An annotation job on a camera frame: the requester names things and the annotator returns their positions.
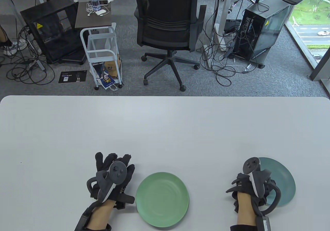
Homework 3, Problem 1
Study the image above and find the tangle of black white cables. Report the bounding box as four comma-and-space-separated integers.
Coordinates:
200, 22, 258, 87

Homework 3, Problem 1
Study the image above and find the grey white handheld controller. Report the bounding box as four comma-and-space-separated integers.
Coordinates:
86, 161, 128, 203
243, 157, 281, 214

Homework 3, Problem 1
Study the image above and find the teal plate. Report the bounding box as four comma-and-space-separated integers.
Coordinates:
258, 157, 296, 207

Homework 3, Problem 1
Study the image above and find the black wrist sensor box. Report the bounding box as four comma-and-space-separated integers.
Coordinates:
75, 208, 90, 231
255, 216, 271, 231

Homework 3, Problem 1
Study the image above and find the person's right forearm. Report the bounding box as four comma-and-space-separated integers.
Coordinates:
237, 192, 258, 227

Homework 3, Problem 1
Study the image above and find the black printed flyer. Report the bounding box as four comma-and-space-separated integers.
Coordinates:
58, 70, 87, 84

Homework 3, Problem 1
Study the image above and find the person's left forearm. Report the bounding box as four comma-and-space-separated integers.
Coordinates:
86, 200, 116, 230

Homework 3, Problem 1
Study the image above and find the black office chair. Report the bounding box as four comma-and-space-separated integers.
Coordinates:
134, 0, 207, 92

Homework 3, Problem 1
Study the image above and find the black computer tower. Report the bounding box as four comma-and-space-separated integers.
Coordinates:
236, 0, 294, 69

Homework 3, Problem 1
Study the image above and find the brown side table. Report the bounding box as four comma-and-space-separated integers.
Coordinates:
75, 1, 116, 30

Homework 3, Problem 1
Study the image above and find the blue printed bag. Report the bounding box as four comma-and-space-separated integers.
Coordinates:
91, 61, 115, 89

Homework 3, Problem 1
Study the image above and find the green plate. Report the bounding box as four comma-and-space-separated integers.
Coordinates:
136, 172, 189, 228

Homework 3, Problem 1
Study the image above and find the person's left hand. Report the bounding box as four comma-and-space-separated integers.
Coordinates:
90, 152, 135, 203

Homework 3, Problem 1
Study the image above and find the white earphone cable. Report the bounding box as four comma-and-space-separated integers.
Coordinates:
86, 3, 97, 17

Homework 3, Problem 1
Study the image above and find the brown paper bag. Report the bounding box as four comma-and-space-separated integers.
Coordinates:
104, 59, 121, 78

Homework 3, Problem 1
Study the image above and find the person's right hand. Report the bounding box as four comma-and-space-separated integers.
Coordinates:
226, 173, 276, 213

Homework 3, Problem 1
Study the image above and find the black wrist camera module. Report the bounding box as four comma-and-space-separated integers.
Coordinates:
115, 194, 135, 210

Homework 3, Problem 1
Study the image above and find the grey power strip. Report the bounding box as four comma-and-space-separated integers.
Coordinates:
28, 59, 45, 71

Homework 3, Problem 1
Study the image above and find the grey window frame post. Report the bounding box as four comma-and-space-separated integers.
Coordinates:
307, 44, 330, 82

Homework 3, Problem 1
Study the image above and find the black floor box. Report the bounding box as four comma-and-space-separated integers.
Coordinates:
224, 19, 243, 34

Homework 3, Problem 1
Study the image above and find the black glass-panel cabinet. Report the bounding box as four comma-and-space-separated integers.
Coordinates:
20, 0, 87, 65

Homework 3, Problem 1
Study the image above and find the white rolling cart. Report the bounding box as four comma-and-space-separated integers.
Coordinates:
80, 26, 123, 91

